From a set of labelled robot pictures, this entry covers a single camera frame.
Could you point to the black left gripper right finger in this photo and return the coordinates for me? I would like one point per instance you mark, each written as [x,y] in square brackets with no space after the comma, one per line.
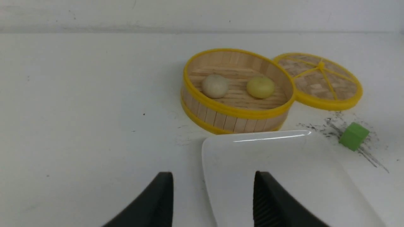
[273,206]

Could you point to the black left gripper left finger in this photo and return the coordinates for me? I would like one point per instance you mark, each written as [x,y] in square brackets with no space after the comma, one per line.
[152,208]

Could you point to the yellow steamed bun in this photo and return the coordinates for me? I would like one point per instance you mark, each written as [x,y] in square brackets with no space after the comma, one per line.
[260,87]

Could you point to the white steamed bun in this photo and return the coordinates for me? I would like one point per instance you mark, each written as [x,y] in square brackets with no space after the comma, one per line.
[215,86]

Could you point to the white square plate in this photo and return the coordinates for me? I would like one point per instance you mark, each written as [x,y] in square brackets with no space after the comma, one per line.
[308,166]

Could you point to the green cube block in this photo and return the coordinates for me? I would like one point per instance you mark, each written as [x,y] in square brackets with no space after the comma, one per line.
[353,136]

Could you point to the bamboo steamer basket yellow rims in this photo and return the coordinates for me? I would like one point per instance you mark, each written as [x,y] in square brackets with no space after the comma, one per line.
[237,111]

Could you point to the woven bamboo steamer lid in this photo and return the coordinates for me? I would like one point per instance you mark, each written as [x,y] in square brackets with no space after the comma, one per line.
[320,82]

